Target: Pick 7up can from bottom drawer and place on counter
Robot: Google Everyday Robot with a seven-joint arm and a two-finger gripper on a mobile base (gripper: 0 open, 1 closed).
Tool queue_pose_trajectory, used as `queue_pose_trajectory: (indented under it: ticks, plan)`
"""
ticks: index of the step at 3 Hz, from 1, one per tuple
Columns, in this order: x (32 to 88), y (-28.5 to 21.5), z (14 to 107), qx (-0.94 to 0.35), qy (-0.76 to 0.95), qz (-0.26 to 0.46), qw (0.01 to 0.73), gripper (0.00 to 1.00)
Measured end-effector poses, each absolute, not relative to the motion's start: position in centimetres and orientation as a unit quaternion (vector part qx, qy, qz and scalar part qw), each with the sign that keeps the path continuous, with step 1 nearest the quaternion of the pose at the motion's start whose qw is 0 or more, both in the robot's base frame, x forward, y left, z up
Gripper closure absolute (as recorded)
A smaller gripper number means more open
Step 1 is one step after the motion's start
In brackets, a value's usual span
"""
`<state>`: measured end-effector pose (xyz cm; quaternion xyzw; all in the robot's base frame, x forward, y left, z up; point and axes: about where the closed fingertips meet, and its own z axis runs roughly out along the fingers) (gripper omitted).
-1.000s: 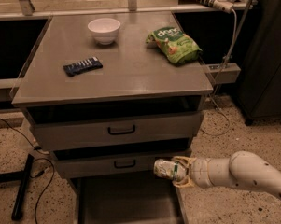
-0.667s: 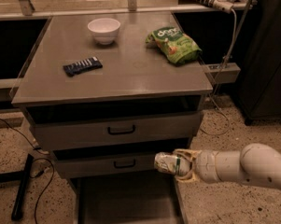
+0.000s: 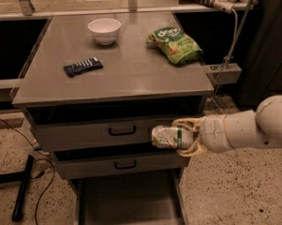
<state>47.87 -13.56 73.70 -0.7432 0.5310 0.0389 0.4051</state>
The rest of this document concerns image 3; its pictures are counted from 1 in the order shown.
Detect green chip bag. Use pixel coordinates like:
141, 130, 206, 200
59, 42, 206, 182
146, 27, 203, 67

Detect middle grey drawer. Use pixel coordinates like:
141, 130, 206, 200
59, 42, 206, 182
56, 150, 189, 180

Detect black floor stand bar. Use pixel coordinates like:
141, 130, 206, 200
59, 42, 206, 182
11, 155, 34, 222

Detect black handle drawer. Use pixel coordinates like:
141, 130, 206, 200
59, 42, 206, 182
114, 160, 137, 170
108, 126, 137, 136

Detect white power cable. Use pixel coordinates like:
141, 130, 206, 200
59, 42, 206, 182
205, 8, 240, 114

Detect black handle middle drawer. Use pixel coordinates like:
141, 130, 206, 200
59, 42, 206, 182
114, 160, 137, 170

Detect top grey drawer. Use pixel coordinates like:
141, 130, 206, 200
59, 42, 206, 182
28, 112, 206, 152

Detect black floor cable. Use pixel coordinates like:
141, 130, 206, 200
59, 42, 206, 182
0, 110, 56, 225

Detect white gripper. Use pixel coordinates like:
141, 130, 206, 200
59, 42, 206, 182
171, 114, 232, 158

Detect crushed 7up can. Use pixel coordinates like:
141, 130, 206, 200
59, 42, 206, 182
152, 126, 194, 150

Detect grey side bracket box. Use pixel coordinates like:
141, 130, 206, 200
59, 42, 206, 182
203, 63, 242, 85

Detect white ceramic bowl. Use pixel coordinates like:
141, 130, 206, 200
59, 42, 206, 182
88, 18, 121, 45

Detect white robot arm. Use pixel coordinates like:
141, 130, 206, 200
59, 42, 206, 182
172, 95, 282, 157

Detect black handle top drawer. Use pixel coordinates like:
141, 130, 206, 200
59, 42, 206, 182
108, 126, 137, 136

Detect grey drawer cabinet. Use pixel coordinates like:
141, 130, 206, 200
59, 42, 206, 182
9, 11, 215, 225

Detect dark blue snack bar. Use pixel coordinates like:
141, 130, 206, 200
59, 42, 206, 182
64, 57, 103, 78

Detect dark cabinet at right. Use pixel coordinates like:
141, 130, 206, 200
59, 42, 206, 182
236, 0, 282, 107

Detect bottom open grey drawer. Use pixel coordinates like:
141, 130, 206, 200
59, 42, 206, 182
74, 170, 189, 225

